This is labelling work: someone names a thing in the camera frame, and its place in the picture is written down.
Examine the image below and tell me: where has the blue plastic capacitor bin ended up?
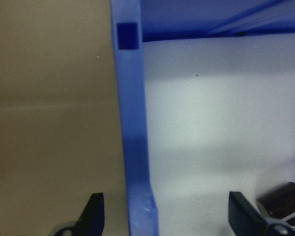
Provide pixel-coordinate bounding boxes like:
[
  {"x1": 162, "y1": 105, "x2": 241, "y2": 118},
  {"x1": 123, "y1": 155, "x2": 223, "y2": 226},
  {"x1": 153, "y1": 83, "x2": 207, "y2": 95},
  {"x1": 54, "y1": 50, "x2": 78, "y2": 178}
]
[{"x1": 110, "y1": 0, "x2": 295, "y2": 236}]

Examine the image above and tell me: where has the white foam bin liner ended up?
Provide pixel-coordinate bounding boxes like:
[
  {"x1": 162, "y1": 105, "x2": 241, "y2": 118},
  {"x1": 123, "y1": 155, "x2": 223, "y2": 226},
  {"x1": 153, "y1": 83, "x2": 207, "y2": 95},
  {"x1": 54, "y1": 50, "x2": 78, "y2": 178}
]
[{"x1": 141, "y1": 36, "x2": 295, "y2": 236}]

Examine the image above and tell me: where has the dark brown cylindrical capacitor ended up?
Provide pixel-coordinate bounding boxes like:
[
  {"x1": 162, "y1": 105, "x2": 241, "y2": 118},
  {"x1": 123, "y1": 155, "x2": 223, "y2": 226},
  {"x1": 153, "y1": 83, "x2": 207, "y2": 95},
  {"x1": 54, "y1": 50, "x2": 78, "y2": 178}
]
[{"x1": 256, "y1": 181, "x2": 295, "y2": 222}]

